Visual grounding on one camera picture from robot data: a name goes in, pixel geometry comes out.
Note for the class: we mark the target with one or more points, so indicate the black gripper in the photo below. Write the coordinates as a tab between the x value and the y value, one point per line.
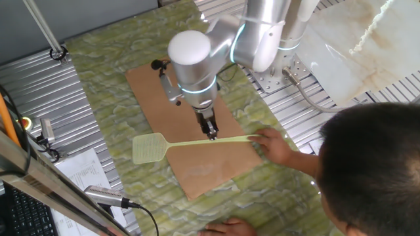
206	118

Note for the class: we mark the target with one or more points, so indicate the pale green flyswatter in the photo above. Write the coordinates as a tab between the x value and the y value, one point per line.
149	147

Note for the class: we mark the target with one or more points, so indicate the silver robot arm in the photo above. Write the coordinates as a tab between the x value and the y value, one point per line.
262	32

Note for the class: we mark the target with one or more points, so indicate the person's right forearm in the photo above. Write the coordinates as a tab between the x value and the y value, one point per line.
305	164

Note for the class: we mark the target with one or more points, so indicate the person's right hand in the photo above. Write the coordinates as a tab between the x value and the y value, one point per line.
274	147

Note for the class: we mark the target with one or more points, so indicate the person's left hand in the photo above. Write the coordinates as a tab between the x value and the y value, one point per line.
229	228

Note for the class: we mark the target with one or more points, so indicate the brown cardboard sheet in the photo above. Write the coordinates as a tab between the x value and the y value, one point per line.
203	170

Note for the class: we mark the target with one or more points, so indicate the green marble pattern mat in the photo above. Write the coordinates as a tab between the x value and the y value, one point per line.
131	98

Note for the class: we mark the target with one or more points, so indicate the printed table paper sheet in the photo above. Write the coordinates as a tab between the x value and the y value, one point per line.
85	170

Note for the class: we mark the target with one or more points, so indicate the person's head black hair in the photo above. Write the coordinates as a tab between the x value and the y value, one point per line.
377	164

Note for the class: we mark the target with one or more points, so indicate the white marble board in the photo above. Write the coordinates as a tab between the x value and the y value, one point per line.
361	49

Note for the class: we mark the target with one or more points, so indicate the red emergency stop button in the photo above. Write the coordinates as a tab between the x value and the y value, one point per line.
27	123

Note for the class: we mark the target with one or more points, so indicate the aluminium stand pole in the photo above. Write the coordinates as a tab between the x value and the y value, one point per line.
42	27

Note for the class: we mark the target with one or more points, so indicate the black keyboard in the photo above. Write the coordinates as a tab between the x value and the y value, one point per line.
29	216

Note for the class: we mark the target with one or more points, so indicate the orange pole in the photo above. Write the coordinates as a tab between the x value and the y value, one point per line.
6	121

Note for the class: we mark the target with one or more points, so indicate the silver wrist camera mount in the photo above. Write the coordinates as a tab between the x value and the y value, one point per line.
170	88

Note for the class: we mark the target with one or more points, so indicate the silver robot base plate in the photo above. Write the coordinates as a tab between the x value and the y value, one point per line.
272	86

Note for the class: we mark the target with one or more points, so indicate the silver finned camera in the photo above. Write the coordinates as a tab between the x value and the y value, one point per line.
105	196

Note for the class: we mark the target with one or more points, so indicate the steel frame beam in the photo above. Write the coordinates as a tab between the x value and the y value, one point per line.
39	177

